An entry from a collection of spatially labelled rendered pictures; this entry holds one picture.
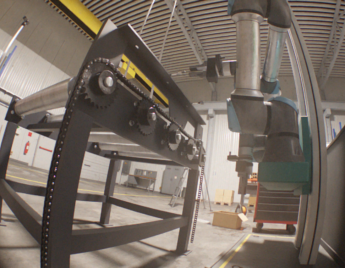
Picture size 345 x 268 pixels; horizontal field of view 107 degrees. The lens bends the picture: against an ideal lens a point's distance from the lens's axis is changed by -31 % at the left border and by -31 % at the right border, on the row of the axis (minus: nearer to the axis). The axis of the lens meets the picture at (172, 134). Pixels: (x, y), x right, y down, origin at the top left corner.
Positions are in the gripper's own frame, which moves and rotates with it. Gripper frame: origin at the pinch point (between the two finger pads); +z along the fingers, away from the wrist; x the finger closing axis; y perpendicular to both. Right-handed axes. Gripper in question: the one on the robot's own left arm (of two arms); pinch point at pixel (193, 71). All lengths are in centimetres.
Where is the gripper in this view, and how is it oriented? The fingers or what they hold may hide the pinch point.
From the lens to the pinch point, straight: 101.5
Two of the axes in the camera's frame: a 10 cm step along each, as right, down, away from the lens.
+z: -9.0, -0.1, 4.5
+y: 4.2, 3.2, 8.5
